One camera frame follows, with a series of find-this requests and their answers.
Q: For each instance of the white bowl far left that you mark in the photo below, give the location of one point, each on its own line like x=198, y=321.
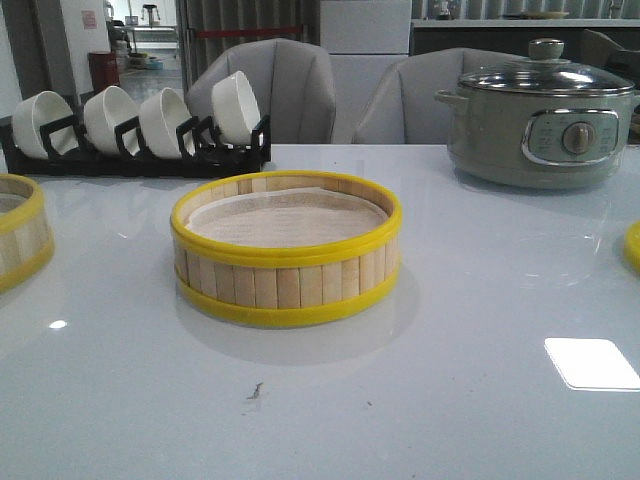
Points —
x=32, y=113

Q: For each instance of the woven bamboo steamer lid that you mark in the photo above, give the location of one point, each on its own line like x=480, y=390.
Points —
x=631, y=246

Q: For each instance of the red bin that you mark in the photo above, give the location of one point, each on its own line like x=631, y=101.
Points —
x=103, y=70

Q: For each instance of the white bowl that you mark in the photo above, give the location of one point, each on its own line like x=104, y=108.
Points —
x=32, y=113
x=159, y=117
x=103, y=112
x=235, y=108

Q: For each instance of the white cabinet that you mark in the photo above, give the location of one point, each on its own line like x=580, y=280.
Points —
x=363, y=38

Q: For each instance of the bamboo steamer tier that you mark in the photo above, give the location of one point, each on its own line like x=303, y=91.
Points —
x=27, y=241
x=287, y=287

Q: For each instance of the grey-green electric cooker pot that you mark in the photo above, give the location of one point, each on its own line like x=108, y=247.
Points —
x=538, y=141

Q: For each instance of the glass cooker lid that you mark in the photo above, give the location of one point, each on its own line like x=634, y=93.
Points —
x=544, y=71

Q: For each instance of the black dish rack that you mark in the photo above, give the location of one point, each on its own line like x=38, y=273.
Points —
x=202, y=153

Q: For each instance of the steamer liner paper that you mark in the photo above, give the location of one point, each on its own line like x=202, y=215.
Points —
x=10, y=201
x=298, y=217

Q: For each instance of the grey chair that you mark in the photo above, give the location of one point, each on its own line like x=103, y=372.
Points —
x=403, y=108
x=292, y=81

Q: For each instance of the dark counter shelf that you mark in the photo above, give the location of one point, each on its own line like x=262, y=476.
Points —
x=512, y=36

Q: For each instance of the grey chair left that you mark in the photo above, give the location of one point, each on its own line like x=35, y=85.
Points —
x=292, y=81

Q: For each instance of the steamer liner paper centre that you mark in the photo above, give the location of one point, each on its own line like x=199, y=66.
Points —
x=298, y=217

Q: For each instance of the white bowl right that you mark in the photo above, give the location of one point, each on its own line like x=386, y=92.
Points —
x=235, y=108

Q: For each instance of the grey chair right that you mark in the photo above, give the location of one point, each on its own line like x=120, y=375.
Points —
x=403, y=108

